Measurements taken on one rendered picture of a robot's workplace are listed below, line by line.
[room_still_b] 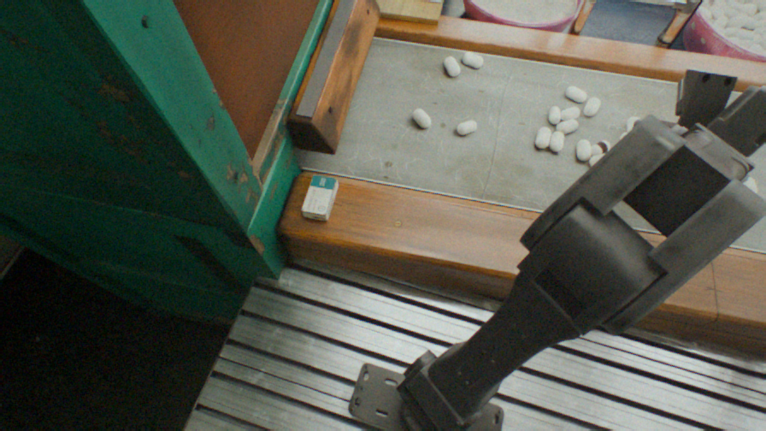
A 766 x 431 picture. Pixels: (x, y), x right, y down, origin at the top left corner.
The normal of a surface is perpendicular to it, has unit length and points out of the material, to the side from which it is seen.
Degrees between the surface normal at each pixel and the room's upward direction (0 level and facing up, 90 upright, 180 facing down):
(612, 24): 0
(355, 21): 66
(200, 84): 90
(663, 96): 0
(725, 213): 27
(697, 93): 49
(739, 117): 42
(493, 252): 0
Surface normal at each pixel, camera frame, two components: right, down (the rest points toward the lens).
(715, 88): -0.15, 0.36
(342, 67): 0.90, 0.00
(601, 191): -0.36, -0.15
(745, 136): -0.52, 0.03
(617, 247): -0.12, -0.37
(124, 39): 0.98, 0.18
